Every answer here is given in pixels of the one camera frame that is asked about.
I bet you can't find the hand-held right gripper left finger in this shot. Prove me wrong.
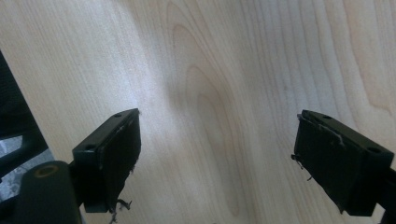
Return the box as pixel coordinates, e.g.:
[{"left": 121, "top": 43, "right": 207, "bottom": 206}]
[{"left": 71, "top": 107, "right": 143, "bottom": 215}]

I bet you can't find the black metal frame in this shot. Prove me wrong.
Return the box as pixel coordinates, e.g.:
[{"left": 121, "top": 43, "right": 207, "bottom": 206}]
[{"left": 0, "top": 50, "right": 50, "bottom": 180}]

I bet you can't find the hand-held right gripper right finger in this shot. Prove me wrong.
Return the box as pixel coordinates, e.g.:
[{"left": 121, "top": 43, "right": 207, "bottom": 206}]
[{"left": 291, "top": 108, "right": 395, "bottom": 217}]

